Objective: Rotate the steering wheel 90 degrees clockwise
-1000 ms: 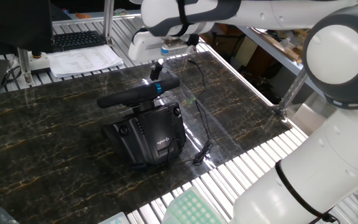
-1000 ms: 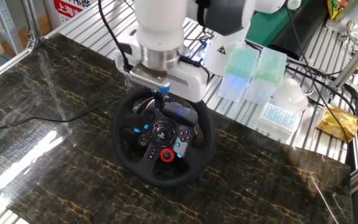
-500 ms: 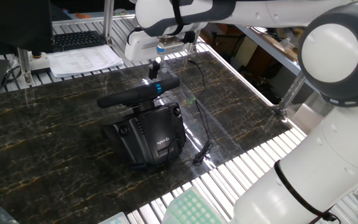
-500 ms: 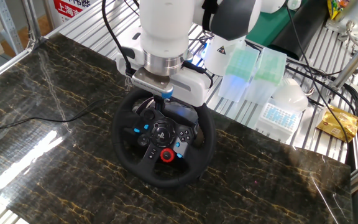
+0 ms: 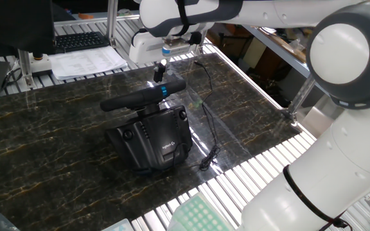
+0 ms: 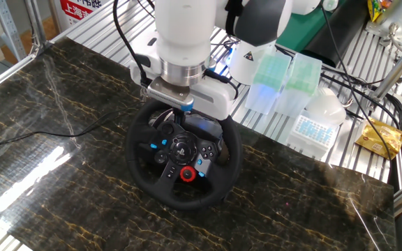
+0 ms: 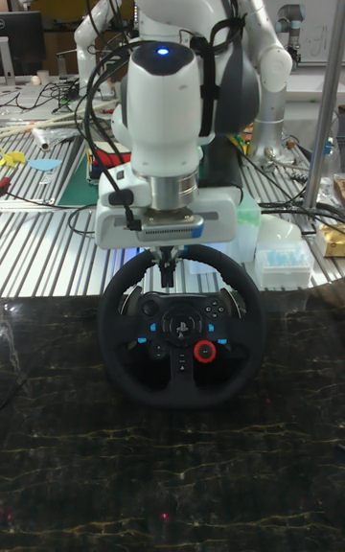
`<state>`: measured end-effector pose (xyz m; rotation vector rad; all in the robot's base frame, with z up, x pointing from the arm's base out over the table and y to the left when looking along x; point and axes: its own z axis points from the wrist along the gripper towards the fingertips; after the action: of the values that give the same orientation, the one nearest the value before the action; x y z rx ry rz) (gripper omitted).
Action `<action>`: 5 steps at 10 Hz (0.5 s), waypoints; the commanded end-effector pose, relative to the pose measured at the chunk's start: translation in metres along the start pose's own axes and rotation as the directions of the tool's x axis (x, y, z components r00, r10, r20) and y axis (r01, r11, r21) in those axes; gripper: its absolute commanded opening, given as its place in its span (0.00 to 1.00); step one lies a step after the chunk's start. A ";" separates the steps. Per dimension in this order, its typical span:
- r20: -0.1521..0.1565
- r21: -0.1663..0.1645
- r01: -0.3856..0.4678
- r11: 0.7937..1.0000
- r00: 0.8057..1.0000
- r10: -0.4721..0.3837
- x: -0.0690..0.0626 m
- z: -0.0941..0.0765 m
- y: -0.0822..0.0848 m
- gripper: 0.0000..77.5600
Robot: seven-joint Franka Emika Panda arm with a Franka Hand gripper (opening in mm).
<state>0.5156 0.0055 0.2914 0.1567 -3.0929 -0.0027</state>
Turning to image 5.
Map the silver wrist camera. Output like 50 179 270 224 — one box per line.
161 37 193 59

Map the black keyboard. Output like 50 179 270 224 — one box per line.
53 31 110 54

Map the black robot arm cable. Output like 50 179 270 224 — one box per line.
130 27 355 231

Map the short aluminium post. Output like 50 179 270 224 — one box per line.
17 49 35 90

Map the grey metal shelf rack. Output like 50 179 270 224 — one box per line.
242 24 316 80

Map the white paper stack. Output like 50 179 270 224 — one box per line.
48 46 128 81

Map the white box black knob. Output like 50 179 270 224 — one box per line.
27 53 53 77

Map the green pipette tip box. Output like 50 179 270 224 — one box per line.
168 191 234 231

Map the black racing steering wheel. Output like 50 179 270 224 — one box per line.
100 79 188 117

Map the aluminium frame post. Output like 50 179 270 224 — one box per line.
105 0 119 48
281 75 317 122

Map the dark marble pattern sheet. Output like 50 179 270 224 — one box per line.
0 53 301 231

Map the thin black table cable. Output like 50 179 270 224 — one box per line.
189 60 222 173

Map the black monitor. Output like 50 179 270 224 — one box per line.
0 0 56 55

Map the white pipette tip rack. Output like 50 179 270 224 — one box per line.
101 218 134 231

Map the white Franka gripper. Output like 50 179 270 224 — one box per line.
128 31 207 83

